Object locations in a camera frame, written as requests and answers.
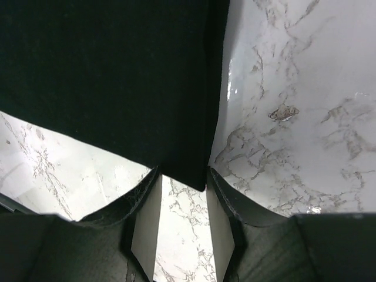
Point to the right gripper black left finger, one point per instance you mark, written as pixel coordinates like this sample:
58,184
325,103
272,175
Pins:
115,243

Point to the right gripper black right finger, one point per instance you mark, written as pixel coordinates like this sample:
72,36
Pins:
253,243

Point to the black t shirt with logo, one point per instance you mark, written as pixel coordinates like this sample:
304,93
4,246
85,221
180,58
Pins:
140,79

